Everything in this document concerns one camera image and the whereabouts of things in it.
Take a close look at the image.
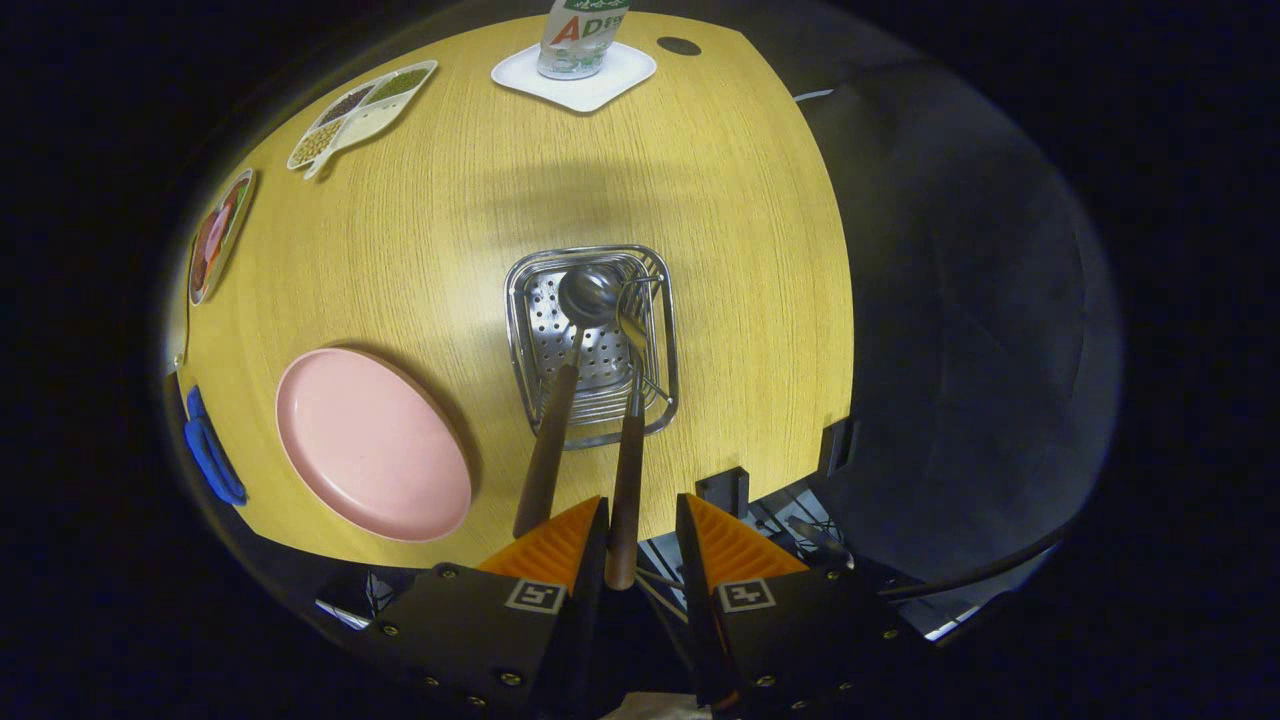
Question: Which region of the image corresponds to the round plate of food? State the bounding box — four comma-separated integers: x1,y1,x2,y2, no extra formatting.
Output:
188,168,257,307

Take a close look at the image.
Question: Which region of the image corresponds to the white divided grain dish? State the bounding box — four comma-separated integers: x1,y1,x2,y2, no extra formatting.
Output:
287,60,439,181

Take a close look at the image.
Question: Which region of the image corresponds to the metal wire cutlery basket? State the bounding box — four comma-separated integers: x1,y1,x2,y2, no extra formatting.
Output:
504,245,680,450

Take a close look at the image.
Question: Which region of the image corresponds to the white square coaster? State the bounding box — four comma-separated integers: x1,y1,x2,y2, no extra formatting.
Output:
490,40,658,114

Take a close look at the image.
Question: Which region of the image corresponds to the pink round plate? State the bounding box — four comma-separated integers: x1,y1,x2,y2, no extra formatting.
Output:
275,347,473,544

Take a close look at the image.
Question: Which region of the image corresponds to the metal spoon with wooden handle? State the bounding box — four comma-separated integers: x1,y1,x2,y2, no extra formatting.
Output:
512,264,627,540

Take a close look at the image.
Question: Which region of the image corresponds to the metal fork with wooden handle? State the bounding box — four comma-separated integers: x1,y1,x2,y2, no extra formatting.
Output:
604,300,661,591

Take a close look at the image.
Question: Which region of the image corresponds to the white drink bottle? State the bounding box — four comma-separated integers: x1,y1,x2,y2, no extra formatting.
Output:
537,0,631,81

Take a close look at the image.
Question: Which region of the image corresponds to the black table clamp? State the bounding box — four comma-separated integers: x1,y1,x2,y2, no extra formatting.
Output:
695,466,751,519
820,417,859,478

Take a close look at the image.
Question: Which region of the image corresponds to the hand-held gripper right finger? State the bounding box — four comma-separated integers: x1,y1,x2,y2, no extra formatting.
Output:
675,493,926,713

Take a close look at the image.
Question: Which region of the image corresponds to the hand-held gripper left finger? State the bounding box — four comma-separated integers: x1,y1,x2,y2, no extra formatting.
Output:
365,495,611,716

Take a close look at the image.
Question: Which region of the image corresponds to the blue cloth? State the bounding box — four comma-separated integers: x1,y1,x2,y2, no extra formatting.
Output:
183,386,248,507

